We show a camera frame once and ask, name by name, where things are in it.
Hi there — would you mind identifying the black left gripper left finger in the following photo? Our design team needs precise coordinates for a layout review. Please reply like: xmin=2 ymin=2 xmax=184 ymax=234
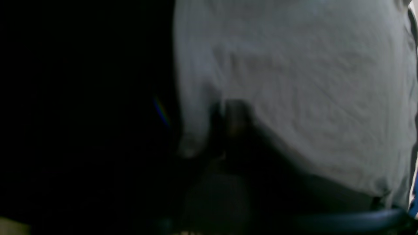
xmin=197 ymin=103 xmax=225 ymax=157

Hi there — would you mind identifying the grey T-shirt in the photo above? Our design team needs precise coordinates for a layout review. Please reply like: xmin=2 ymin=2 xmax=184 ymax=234
xmin=173 ymin=0 xmax=417 ymax=209

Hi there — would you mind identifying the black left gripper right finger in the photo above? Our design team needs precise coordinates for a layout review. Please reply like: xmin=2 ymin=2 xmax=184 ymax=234
xmin=225 ymin=100 xmax=314 ymax=209

